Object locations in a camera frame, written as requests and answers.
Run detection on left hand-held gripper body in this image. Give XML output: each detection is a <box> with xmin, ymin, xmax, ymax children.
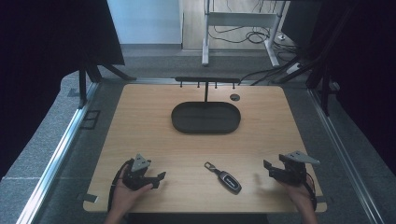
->
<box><xmin>121</xmin><ymin>153</ymin><xmax>157</xmax><ymax>191</ymax></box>

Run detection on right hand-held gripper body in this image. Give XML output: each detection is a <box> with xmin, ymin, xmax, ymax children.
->
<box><xmin>274</xmin><ymin>150</ymin><xmax>321</xmax><ymax>188</ymax></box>

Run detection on black car key with keyring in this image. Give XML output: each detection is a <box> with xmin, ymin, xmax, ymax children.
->
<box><xmin>204</xmin><ymin>161</ymin><xmax>243</xmax><ymax>196</ymax></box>

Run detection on black hook rack with tray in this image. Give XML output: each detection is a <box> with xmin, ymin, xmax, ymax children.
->
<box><xmin>170</xmin><ymin>76</ymin><xmax>242</xmax><ymax>135</ymax></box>

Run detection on person's left hand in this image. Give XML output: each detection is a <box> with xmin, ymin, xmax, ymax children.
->
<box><xmin>110</xmin><ymin>167</ymin><xmax>154</xmax><ymax>216</ymax></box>

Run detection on person's right hand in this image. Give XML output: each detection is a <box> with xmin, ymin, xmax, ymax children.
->
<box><xmin>281</xmin><ymin>179</ymin><xmax>317</xmax><ymax>213</ymax></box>

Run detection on black metal stand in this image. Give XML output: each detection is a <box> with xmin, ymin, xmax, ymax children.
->
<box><xmin>77</xmin><ymin>50</ymin><xmax>138</xmax><ymax>109</ymax></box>
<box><xmin>239</xmin><ymin>6</ymin><xmax>353</xmax><ymax>117</ymax></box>

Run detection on white power strip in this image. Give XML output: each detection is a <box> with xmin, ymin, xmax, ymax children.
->
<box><xmin>285</xmin><ymin>62</ymin><xmax>303</xmax><ymax>76</ymax></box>

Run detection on black curtain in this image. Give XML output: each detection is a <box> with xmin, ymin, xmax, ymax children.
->
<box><xmin>281</xmin><ymin>0</ymin><xmax>396</xmax><ymax>175</ymax></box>
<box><xmin>0</xmin><ymin>0</ymin><xmax>126</xmax><ymax>180</ymax></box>

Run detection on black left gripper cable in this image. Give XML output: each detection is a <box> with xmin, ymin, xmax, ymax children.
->
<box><xmin>106</xmin><ymin>159</ymin><xmax>134</xmax><ymax>213</ymax></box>

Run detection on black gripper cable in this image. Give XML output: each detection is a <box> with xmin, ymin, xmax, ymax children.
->
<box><xmin>304</xmin><ymin>173</ymin><xmax>318</xmax><ymax>211</ymax></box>
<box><xmin>106</xmin><ymin>159</ymin><xmax>134</xmax><ymax>213</ymax></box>

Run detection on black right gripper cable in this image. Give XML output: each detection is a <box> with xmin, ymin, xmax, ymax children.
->
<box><xmin>304</xmin><ymin>173</ymin><xmax>318</xmax><ymax>211</ymax></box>

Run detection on aluminium rail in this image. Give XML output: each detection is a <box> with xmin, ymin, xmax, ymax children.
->
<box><xmin>306</xmin><ymin>88</ymin><xmax>387</xmax><ymax>224</ymax></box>
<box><xmin>15</xmin><ymin>81</ymin><xmax>101</xmax><ymax>224</ymax></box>

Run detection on black floor cables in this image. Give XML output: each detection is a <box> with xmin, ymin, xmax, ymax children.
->
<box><xmin>207</xmin><ymin>23</ymin><xmax>301</xmax><ymax>63</ymax></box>

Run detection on white metal desk frame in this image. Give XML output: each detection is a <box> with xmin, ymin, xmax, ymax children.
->
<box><xmin>201</xmin><ymin>0</ymin><xmax>287</xmax><ymax>68</ymax></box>

